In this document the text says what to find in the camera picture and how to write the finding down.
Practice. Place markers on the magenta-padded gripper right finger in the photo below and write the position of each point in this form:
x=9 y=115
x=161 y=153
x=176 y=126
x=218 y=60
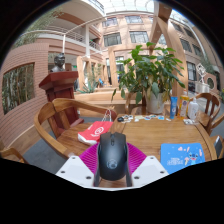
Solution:
x=150 y=170

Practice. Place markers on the yellow liquid bottle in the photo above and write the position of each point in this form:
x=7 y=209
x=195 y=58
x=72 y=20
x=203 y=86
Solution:
x=184 y=106

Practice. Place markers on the flat black box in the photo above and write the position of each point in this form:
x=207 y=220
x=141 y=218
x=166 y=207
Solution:
x=219 y=145

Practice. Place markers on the white pump bottle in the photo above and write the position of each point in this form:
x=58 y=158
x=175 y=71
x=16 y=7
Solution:
x=193 y=111

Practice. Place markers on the green plant in white pot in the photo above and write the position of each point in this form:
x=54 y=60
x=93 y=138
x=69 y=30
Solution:
x=150 y=73

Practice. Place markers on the blue squeeze tube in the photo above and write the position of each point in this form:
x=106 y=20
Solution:
x=173 y=108

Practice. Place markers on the dark bust statue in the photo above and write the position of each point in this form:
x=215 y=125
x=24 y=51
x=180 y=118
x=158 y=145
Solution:
x=59 y=63

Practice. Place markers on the small black key fob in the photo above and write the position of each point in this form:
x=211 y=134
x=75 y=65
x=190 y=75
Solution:
x=120 y=119

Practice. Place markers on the blue cartoon-print mouse pad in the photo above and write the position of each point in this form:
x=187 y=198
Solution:
x=180 y=156

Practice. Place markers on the dark red wooden pedestal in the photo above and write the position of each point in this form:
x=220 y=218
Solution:
x=60 y=83

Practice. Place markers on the white geometric sculpture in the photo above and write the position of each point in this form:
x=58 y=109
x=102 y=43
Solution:
x=201 y=76

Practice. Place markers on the clear plastic packet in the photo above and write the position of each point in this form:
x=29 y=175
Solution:
x=189 y=121

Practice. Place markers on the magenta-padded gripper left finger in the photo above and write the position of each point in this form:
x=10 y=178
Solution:
x=75 y=170

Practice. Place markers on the black computer mouse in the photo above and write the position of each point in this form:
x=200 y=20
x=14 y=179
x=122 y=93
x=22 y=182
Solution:
x=112 y=156

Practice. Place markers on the red and white bag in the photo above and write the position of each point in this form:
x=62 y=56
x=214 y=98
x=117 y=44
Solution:
x=95 y=131

